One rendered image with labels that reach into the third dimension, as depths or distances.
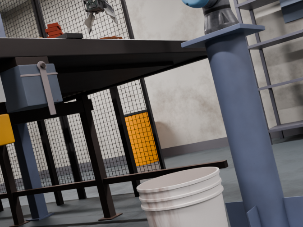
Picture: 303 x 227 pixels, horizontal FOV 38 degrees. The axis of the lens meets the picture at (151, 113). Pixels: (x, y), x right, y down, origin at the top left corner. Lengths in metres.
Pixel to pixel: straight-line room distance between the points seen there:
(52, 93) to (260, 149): 0.89
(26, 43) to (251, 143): 0.96
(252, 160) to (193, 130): 4.15
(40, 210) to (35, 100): 2.56
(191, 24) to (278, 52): 1.22
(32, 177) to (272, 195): 2.35
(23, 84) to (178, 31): 4.78
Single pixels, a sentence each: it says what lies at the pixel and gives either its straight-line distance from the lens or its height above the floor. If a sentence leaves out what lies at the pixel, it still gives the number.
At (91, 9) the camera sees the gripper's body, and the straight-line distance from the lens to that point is 2.01.
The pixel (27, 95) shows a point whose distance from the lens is 1.27.
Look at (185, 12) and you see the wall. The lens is 5.90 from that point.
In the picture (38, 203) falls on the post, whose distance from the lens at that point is 3.77.
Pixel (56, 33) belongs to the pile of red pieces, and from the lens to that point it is 2.82.
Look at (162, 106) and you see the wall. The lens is 6.13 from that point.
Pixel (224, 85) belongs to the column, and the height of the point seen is 0.66.
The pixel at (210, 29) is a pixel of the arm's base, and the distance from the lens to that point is 1.84.
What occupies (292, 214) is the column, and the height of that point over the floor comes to 0.08.
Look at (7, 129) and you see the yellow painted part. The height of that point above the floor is 0.66.
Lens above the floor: 0.60
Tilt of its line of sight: level
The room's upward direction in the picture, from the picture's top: 14 degrees counter-clockwise
